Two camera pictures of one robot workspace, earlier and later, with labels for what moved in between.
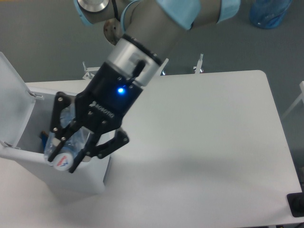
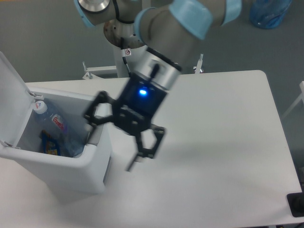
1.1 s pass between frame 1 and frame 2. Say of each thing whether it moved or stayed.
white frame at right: stayed
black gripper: moved
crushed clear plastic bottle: moved
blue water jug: stayed
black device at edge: stayed
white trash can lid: stayed
